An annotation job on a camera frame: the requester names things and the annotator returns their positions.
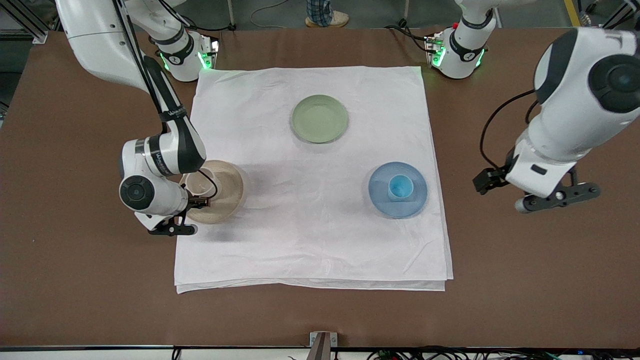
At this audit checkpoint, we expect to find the white mug black handle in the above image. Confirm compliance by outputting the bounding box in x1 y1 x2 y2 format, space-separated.
181 167 219 202

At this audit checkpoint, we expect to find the blue cup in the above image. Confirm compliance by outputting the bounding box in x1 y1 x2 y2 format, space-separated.
388 174 415 203

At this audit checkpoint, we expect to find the beige round plate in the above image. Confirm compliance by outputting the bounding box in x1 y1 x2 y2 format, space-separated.
184 159 246 225

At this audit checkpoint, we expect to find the blue round plate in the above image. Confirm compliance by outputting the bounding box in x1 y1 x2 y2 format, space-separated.
368 161 430 220

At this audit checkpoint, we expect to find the green round plate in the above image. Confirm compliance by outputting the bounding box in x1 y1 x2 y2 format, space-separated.
290 94 349 145

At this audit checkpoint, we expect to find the white cloth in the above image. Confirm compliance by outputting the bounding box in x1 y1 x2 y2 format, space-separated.
174 66 454 294

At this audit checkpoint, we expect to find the person shoe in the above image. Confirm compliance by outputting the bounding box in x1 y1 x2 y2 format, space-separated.
305 11 350 29

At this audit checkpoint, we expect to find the plaid trouser leg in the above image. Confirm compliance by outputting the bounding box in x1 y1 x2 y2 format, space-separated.
306 0 334 26

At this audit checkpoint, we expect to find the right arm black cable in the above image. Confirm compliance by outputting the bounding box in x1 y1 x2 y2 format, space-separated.
114 0 219 202

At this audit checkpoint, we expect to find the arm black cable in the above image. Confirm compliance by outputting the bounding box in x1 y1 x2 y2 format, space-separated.
114 0 219 202
479 88 540 171

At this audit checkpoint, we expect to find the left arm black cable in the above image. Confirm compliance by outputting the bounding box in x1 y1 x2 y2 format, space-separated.
479 88 540 171

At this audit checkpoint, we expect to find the left base black cable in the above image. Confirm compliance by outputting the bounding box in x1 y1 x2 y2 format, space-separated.
385 24 437 54

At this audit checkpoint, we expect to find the base black cable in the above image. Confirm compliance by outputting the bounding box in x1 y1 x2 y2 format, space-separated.
385 24 437 54
179 17 224 40

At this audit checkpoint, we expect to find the right base black cable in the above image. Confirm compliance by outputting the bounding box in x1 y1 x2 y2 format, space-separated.
179 17 224 40

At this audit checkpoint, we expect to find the black cable bundle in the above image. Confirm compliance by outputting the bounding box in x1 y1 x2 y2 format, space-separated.
367 347 640 360

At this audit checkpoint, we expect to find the aluminium frame post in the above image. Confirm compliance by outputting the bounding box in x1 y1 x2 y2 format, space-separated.
602 0 640 30
0 0 49 45

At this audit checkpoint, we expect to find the grey camera pole bracket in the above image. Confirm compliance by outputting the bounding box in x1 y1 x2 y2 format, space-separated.
309 331 338 360

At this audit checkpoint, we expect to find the grey floor cable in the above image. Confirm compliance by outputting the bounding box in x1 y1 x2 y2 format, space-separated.
249 0 302 29

